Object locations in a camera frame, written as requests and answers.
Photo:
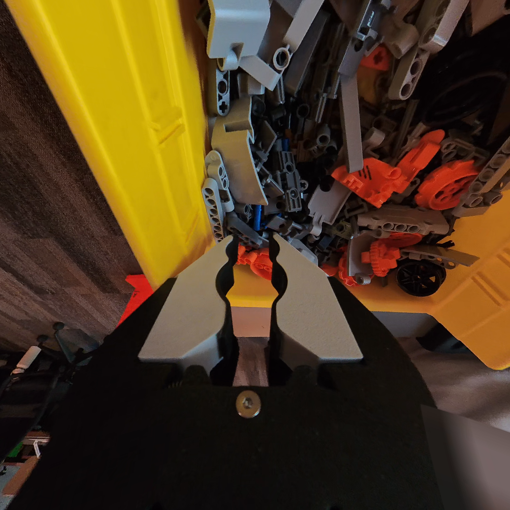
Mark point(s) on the orange toy wheel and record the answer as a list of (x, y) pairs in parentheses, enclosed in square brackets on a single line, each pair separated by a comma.
[(430, 191)]

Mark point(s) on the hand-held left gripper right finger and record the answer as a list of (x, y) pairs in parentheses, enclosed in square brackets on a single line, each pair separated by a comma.
[(314, 314)]

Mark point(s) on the pile of toy building parts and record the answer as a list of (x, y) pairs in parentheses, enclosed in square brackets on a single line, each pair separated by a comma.
[(318, 139)]

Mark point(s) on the light grey curved toy panel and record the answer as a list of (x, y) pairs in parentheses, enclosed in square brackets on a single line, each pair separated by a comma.
[(239, 24)]

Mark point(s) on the orange toy panel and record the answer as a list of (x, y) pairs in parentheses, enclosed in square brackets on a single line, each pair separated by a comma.
[(370, 179)]

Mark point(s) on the black studded foam mat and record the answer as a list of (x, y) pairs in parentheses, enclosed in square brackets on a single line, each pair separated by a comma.
[(442, 340)]

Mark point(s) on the black toy wheel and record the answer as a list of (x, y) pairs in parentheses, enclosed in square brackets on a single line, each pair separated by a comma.
[(420, 279)]

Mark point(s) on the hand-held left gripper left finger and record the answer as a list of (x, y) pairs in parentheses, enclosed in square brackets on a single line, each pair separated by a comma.
[(183, 314)]

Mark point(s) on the orange toy gear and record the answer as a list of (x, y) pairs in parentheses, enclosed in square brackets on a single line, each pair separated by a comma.
[(378, 259)]

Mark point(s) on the yellow plastic bin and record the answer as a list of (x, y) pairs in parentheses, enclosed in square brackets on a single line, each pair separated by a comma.
[(119, 119)]

